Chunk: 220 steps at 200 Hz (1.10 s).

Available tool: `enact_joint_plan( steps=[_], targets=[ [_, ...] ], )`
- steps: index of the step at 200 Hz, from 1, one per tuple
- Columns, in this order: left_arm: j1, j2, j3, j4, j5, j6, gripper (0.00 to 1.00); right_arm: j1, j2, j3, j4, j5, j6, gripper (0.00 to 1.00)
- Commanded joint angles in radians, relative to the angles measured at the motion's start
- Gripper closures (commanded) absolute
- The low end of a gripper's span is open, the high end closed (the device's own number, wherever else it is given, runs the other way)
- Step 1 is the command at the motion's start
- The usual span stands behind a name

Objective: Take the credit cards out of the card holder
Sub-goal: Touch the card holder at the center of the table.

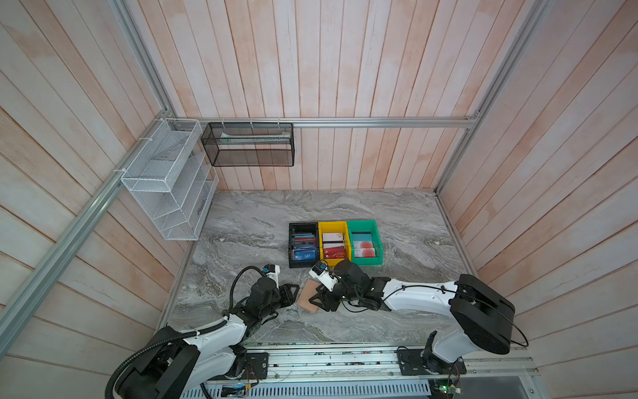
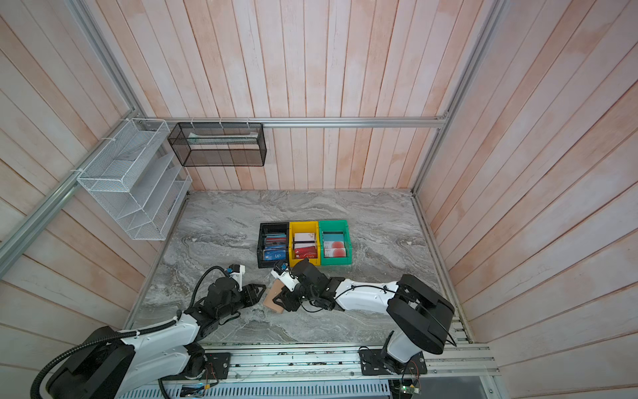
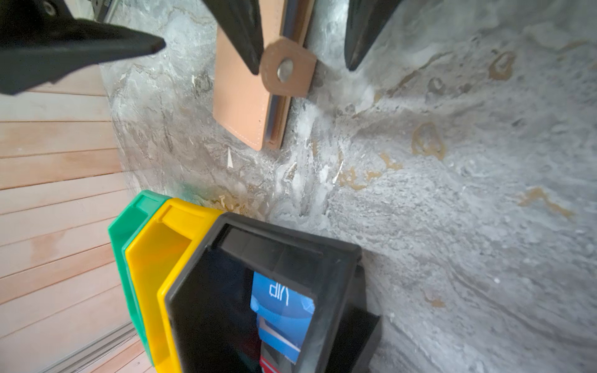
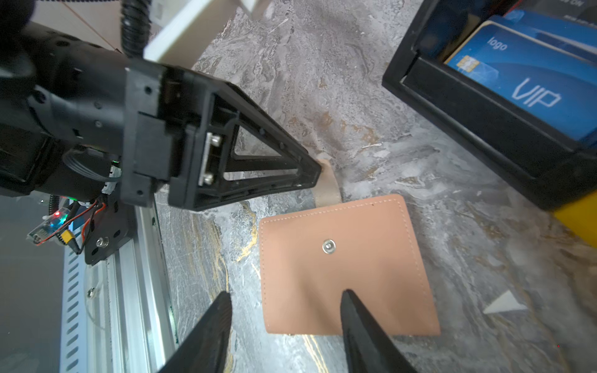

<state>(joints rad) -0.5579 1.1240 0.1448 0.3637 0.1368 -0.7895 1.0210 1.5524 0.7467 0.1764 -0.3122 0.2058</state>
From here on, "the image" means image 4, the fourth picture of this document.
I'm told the blue VIP card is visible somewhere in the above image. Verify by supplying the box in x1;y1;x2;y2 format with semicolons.
446;16;596;148

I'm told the yellow plastic bin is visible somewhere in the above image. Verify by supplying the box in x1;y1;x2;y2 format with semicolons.
553;192;597;248

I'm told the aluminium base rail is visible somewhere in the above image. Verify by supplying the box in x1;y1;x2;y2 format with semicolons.
59;208;178;372

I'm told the black plastic bin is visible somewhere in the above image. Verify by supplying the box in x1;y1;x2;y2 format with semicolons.
382;1;596;211

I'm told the black corrugated cable conduit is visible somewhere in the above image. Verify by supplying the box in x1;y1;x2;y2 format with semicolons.
120;0;153;59

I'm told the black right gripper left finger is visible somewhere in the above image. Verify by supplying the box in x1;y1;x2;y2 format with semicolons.
160;292;233;373

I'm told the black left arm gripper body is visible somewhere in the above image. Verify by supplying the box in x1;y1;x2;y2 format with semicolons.
1;23;187;205

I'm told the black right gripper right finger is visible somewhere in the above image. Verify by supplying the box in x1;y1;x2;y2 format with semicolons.
340;289;416;373

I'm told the tan leather card holder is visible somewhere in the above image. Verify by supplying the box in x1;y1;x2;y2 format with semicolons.
259;161;440;336

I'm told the finger of the black triangular left gripper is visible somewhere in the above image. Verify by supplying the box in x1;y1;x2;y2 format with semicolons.
168;71;322;211

